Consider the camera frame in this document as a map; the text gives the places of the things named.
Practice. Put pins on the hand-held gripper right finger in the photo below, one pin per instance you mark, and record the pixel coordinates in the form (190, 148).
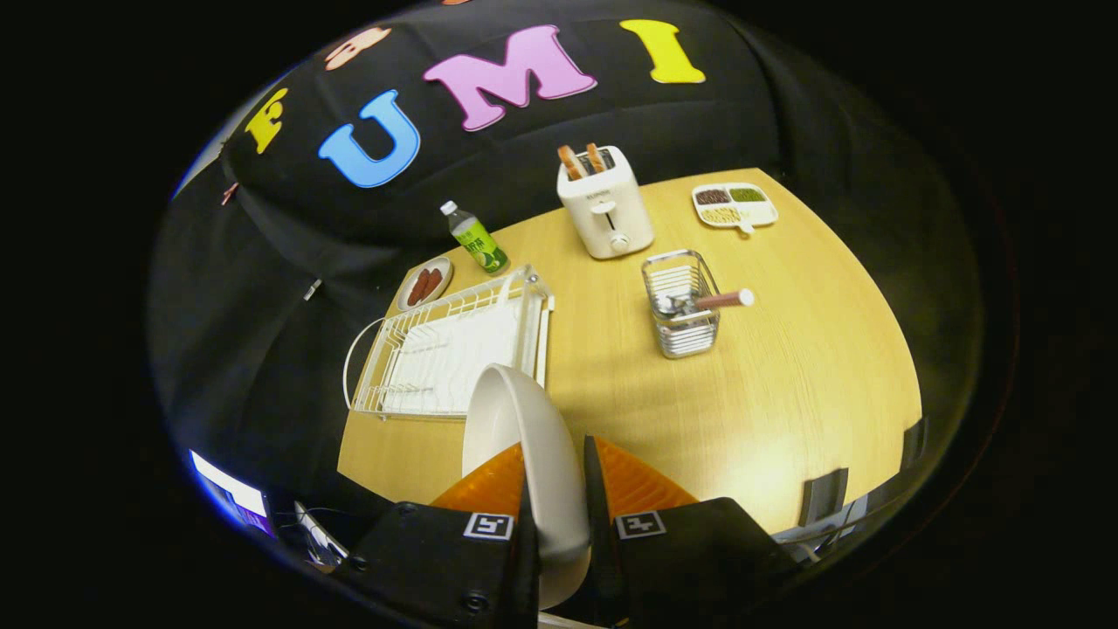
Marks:
(601, 542)

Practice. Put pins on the pink clip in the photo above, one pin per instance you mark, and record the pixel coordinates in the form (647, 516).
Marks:
(229, 193)

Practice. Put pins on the white toaster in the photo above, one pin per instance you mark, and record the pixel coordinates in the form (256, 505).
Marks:
(616, 218)

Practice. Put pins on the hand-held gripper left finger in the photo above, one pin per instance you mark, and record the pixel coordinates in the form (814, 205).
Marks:
(437, 568)

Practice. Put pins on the red sausage piece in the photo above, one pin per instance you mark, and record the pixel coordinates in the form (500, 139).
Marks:
(432, 284)
(418, 287)

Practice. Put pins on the green label drink bottle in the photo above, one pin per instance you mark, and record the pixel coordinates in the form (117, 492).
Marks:
(479, 243)

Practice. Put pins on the black backdrop cloth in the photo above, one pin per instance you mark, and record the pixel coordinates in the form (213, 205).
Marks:
(699, 122)

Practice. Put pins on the computer monitor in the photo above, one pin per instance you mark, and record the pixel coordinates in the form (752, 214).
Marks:
(231, 494)

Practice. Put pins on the white plate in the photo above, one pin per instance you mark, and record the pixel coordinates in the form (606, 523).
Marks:
(541, 454)

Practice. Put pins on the toast slice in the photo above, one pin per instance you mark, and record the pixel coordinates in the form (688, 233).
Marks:
(572, 162)
(596, 158)

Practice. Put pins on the white clip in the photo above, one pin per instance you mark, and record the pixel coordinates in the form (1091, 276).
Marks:
(312, 289)

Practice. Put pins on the small beige plate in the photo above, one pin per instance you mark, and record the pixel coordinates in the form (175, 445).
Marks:
(441, 266)

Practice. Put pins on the dark table bracket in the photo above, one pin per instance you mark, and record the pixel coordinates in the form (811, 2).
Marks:
(914, 443)
(825, 496)

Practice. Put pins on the white divided bean dish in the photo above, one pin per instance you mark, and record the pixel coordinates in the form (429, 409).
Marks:
(760, 212)

